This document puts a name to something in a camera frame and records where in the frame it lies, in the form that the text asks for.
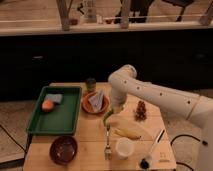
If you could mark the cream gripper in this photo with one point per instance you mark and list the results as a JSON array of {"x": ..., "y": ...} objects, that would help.
[{"x": 117, "y": 108}]

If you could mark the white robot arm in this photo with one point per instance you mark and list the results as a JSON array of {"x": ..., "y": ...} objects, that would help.
[{"x": 193, "y": 107}]

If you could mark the grey cloth in bowl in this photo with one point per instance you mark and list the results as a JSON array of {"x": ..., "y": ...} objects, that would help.
[{"x": 96, "y": 100}]

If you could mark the orange bowl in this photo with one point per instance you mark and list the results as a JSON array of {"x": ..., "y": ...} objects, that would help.
[{"x": 87, "y": 107}]

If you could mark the purple bowl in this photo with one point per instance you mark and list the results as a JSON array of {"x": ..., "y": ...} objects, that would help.
[{"x": 63, "y": 150}]

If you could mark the yellow banana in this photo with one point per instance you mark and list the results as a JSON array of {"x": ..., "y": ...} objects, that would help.
[{"x": 127, "y": 134}]

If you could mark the green spice jar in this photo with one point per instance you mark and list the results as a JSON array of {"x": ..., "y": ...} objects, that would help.
[{"x": 90, "y": 85}]

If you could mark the white cup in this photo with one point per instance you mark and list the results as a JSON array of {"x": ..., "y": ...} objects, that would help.
[{"x": 124, "y": 147}]

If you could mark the silver fork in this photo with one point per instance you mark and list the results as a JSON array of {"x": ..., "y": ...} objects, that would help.
[{"x": 107, "y": 150}]

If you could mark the green plastic tray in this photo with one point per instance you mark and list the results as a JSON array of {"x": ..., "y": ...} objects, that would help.
[{"x": 62, "y": 119}]

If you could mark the blue sponge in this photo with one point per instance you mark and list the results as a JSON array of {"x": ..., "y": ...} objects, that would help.
[{"x": 56, "y": 98}]

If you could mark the black white dish brush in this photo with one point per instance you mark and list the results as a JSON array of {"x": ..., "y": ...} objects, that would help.
[{"x": 146, "y": 162}]

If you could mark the orange fruit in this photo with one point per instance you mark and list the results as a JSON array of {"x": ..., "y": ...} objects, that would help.
[{"x": 47, "y": 105}]

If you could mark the wooden table leg middle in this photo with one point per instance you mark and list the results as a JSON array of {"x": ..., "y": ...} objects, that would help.
[{"x": 125, "y": 14}]

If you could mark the wooden table leg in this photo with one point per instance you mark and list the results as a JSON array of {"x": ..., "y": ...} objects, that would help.
[
  {"x": 125, "y": 14},
  {"x": 64, "y": 7}
]

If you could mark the wooden table leg left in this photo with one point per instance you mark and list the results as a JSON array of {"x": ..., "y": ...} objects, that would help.
[{"x": 64, "y": 7}]

